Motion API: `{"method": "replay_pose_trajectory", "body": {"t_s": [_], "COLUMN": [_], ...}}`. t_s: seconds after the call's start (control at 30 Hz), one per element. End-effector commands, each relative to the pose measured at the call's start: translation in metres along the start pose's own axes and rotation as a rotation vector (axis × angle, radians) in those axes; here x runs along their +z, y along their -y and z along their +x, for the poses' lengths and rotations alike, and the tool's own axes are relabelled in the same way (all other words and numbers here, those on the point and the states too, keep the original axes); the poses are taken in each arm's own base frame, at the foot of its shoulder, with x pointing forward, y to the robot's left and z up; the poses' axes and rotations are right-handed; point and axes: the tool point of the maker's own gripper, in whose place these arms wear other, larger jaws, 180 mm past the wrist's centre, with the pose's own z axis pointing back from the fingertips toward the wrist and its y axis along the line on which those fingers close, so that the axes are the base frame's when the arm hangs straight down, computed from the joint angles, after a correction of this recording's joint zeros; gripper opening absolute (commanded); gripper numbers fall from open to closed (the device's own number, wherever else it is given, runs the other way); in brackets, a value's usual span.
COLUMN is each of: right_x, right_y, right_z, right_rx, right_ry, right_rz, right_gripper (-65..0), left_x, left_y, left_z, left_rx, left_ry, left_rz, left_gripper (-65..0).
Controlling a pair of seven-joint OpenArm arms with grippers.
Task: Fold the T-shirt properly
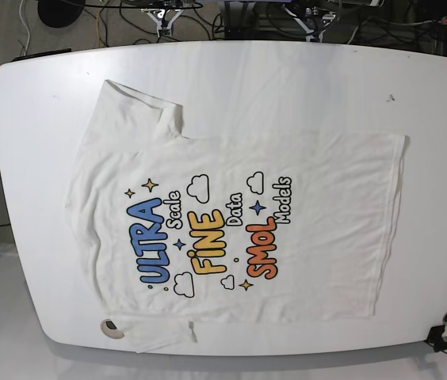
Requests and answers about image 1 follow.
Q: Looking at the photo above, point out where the yellow cable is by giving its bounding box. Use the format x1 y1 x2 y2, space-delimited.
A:
95 0 103 48

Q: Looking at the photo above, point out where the left table cable grommet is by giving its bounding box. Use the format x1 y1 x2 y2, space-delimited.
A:
100 319 124 340

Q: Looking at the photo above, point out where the white printed T-shirt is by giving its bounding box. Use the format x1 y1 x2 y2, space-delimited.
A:
65 81 406 352

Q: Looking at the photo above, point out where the white cable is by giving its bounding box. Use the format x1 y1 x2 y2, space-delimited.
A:
17 0 31 56

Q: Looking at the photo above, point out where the black round stand base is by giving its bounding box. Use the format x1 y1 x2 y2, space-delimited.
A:
37 0 86 29

